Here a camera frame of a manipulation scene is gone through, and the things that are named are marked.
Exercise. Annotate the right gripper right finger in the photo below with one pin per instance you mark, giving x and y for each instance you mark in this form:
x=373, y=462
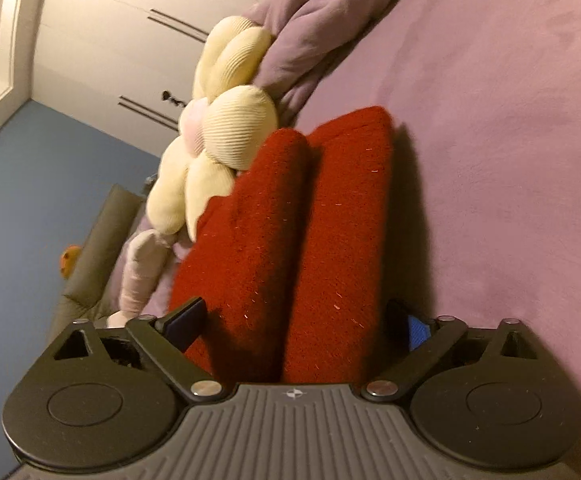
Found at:
x=401, y=379

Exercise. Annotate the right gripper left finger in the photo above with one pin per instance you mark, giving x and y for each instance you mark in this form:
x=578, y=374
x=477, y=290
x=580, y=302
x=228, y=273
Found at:
x=165, y=340

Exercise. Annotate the red knit cardigan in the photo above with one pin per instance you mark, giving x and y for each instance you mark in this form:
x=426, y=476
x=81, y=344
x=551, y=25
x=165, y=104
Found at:
x=290, y=264

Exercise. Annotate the pale pink plush toy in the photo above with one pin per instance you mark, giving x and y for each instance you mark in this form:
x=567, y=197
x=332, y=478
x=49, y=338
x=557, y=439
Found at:
x=146, y=257

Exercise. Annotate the orange plush toy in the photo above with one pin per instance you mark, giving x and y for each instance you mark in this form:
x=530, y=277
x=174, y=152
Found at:
x=68, y=260

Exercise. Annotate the grey-green sofa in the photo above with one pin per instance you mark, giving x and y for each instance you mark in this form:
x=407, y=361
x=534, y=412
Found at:
x=88, y=290

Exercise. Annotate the cream flower-shaped pillow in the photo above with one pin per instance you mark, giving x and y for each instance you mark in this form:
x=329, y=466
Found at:
x=220, y=130

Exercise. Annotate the purple bed sheet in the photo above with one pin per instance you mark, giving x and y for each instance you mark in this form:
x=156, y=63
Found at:
x=491, y=93

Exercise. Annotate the white wardrobe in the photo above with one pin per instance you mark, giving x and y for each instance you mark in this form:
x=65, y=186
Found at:
x=124, y=67

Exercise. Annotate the purple rumpled duvet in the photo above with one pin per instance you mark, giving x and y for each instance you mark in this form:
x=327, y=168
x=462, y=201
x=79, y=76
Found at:
x=308, y=37

